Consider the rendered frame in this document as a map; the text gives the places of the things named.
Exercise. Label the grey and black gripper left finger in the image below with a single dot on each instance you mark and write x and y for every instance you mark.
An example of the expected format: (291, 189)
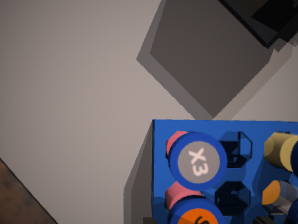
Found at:
(149, 220)

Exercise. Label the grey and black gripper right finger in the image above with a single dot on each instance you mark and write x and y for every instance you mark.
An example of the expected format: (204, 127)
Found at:
(263, 220)

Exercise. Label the blue tube rack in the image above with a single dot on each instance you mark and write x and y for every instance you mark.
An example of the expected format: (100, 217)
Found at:
(250, 169)

